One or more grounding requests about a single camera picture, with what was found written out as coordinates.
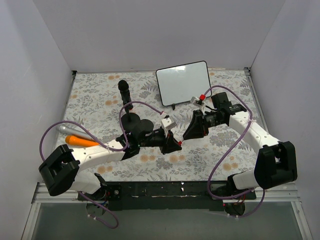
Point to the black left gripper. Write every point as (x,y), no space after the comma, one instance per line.
(165,142)

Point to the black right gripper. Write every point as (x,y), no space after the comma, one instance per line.
(201,124)

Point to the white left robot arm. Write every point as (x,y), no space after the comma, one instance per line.
(67,168)

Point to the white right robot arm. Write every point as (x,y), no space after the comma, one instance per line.
(276,162)

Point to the black whiteboard easel stand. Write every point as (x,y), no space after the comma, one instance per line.
(175,105)

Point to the black framed whiteboard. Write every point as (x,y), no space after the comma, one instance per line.
(178,84)

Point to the black round microphone stand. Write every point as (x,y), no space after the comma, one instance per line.
(129,119)

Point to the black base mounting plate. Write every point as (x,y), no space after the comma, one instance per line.
(156,195)

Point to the floral patterned table mat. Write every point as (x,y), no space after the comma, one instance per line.
(95,102)

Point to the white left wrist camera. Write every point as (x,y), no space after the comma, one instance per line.
(168,123)

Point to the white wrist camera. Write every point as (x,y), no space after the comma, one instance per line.
(168,123)
(203,106)

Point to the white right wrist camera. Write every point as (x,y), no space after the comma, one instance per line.
(203,106)

